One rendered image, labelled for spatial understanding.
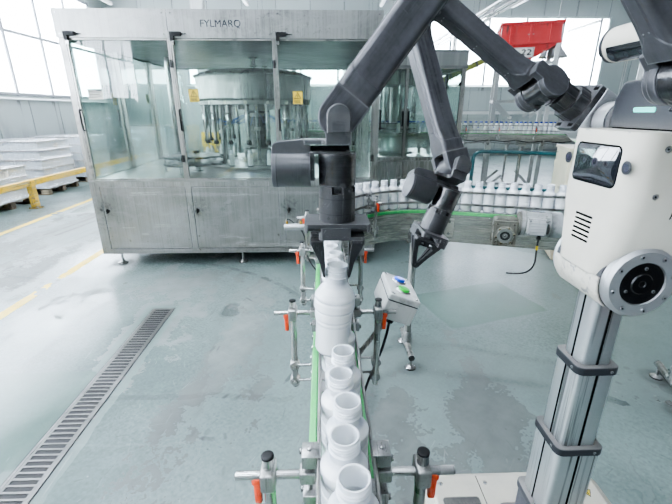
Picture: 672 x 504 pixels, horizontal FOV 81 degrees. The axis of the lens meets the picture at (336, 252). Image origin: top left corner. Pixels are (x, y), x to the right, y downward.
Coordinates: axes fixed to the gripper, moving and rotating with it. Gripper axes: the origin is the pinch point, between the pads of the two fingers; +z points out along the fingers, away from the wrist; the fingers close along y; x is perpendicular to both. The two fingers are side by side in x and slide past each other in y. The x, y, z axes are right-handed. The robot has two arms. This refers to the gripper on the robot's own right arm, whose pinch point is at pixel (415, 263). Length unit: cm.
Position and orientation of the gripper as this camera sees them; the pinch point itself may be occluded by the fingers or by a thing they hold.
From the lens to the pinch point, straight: 98.1
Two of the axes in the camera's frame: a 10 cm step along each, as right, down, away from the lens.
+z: -3.4, 8.9, 3.0
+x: 9.4, 3.1, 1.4
